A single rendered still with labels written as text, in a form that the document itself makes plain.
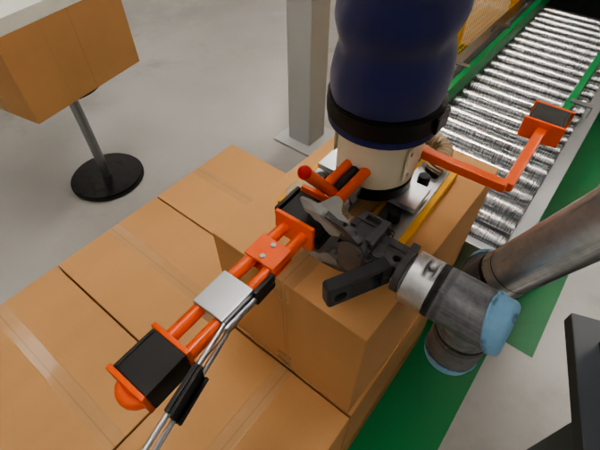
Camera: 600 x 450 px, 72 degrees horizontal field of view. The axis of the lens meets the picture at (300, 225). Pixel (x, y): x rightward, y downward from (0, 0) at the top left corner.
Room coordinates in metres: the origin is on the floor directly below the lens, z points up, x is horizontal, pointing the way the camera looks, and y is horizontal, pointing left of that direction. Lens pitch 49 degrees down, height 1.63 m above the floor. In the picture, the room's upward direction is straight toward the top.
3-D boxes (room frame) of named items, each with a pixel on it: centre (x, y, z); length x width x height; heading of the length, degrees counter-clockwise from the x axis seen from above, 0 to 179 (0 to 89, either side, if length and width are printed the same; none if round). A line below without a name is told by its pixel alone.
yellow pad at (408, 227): (0.65, -0.24, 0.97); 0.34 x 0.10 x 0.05; 143
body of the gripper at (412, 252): (0.43, -0.13, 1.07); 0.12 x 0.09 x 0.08; 53
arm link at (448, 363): (0.33, -0.27, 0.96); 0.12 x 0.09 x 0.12; 145
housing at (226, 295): (0.33, 0.12, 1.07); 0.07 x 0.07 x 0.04; 53
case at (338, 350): (0.69, -0.15, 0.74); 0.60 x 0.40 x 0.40; 141
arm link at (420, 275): (0.37, -0.19, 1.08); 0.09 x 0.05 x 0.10; 143
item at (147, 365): (0.23, 0.20, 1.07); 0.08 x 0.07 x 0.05; 143
